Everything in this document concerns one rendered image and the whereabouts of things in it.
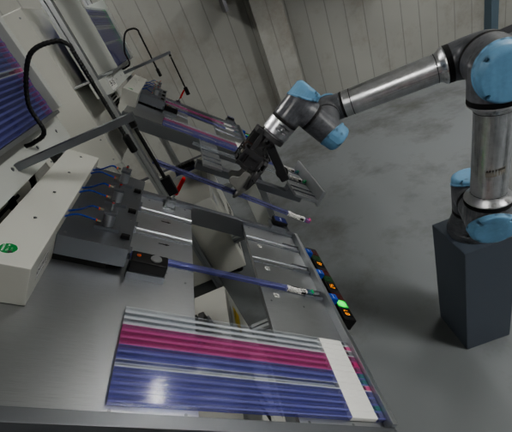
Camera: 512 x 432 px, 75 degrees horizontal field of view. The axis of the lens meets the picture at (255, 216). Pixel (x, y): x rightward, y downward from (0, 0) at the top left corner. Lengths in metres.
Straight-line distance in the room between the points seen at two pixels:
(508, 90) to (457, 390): 1.12
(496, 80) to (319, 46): 3.45
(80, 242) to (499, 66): 0.91
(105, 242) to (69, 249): 0.07
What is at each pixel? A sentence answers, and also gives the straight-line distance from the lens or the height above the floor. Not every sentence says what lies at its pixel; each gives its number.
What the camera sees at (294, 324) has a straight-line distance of 0.83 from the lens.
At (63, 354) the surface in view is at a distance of 0.62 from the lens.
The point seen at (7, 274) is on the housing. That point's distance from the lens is 0.64.
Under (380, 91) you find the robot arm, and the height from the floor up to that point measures 1.12.
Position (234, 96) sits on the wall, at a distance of 4.13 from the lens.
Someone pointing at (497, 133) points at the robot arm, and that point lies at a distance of 0.98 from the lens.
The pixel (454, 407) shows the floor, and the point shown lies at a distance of 1.60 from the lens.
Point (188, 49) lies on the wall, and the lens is 4.04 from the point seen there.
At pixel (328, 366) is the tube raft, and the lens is 0.78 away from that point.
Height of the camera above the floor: 1.45
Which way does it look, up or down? 32 degrees down
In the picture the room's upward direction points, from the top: 24 degrees counter-clockwise
